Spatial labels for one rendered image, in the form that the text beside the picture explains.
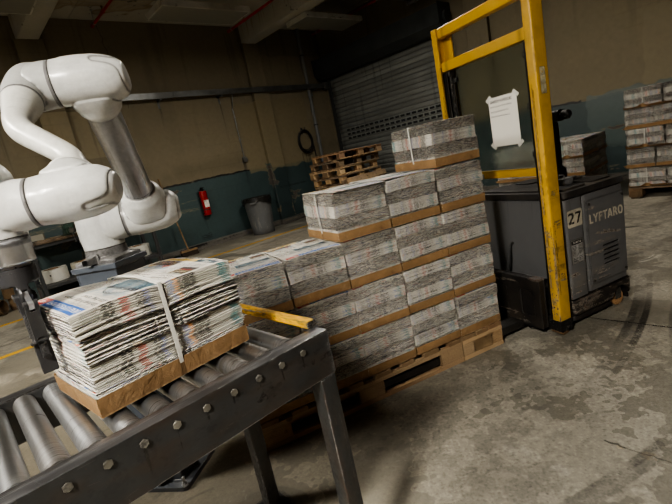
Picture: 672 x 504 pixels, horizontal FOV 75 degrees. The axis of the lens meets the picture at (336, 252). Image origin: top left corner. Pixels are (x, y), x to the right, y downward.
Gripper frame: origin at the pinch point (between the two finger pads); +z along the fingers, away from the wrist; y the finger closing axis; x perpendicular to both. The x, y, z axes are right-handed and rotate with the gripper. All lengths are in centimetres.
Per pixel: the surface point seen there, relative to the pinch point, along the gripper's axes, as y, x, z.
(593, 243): -25, -259, 48
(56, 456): -19.9, 5.5, 13.1
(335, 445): -27, -50, 44
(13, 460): -12.1, 11.2, 13.3
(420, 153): 28, -183, -22
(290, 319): -16, -53, 11
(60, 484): -27.5, 6.6, 14.5
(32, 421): 2.0, 6.1, 13.1
